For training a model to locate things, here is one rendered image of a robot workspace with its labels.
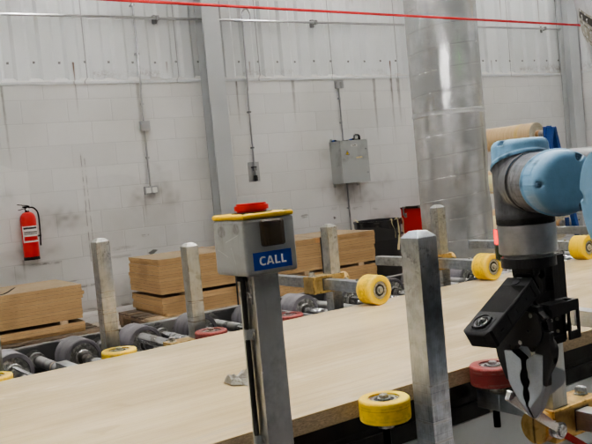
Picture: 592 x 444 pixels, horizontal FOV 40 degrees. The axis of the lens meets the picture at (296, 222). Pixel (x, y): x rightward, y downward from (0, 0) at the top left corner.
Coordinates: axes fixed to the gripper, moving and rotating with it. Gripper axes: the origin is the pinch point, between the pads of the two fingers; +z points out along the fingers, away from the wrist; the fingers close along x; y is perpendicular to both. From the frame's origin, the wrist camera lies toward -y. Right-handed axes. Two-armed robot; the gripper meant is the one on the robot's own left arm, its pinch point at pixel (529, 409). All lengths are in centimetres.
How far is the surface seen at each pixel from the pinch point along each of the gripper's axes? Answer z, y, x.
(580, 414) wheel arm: 7.1, 20.3, 7.3
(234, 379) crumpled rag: 1, -13, 55
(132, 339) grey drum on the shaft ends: 10, 12, 157
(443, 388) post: -2.8, -6.5, 8.9
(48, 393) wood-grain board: 2, -38, 81
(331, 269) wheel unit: -6, 59, 118
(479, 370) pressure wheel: 2.2, 17.9, 25.0
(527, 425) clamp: 7.9, 13.3, 11.9
